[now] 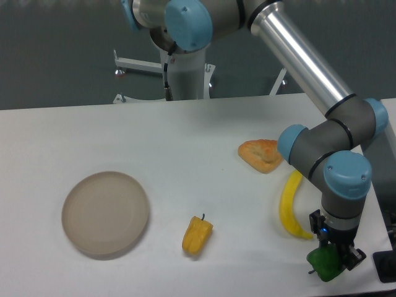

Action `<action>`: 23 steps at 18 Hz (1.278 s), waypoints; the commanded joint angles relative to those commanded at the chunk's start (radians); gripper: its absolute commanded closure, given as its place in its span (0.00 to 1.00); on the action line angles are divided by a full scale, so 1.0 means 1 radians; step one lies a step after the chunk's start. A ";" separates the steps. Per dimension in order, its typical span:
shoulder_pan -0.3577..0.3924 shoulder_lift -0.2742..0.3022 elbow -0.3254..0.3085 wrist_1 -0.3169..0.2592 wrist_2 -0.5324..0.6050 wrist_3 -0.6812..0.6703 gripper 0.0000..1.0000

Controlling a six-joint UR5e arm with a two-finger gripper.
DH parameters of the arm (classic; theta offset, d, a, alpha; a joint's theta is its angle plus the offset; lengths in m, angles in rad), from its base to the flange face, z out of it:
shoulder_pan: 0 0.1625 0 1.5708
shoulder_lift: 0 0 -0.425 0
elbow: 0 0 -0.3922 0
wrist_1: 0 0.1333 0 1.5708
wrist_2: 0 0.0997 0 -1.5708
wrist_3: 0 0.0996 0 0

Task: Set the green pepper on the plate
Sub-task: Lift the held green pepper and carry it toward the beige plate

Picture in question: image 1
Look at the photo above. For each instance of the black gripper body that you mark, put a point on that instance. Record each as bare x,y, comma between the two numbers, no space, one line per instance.
341,230

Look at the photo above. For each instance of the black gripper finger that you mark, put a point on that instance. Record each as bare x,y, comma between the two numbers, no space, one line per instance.
349,256
318,227

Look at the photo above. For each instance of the green bell pepper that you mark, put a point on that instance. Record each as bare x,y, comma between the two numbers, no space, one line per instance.
326,262

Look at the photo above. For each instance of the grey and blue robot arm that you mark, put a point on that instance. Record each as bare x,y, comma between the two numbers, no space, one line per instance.
324,154

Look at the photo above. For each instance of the yellow bell pepper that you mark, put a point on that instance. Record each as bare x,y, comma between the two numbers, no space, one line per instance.
196,235

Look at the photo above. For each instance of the beige round plate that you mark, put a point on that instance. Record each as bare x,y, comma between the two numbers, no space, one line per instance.
105,214

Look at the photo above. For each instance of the yellow banana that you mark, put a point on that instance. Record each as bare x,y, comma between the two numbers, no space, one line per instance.
285,208

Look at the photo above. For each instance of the black box at table edge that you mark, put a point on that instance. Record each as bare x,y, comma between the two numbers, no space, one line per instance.
385,265

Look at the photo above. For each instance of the orange pastry bread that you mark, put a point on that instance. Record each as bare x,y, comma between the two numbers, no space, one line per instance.
261,154

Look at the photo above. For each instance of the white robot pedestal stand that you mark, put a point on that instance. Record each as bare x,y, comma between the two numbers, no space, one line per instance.
186,74

